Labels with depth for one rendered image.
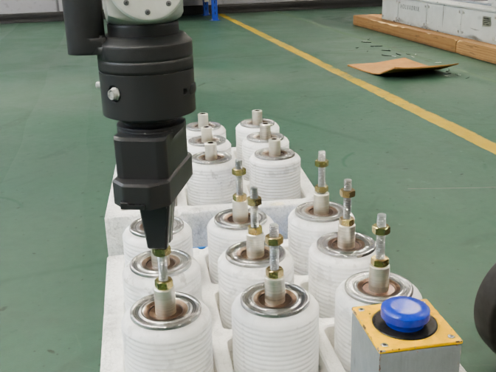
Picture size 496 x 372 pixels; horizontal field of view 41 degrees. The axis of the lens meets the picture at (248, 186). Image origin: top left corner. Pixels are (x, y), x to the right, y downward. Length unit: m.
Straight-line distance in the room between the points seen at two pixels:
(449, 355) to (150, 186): 0.29
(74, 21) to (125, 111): 0.09
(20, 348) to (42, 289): 0.21
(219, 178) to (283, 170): 0.12
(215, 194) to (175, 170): 0.57
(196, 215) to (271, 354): 0.51
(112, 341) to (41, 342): 0.39
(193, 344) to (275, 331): 0.09
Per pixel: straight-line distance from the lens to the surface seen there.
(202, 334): 0.71
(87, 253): 1.50
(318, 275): 0.85
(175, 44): 0.60
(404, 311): 0.57
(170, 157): 0.63
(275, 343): 0.71
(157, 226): 0.67
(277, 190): 1.22
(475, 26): 4.16
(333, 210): 0.98
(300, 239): 0.95
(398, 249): 1.47
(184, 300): 0.74
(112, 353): 0.80
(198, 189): 1.21
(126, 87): 0.60
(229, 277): 0.82
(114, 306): 0.90
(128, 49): 0.60
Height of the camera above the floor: 0.61
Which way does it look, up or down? 19 degrees down
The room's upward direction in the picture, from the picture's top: 2 degrees counter-clockwise
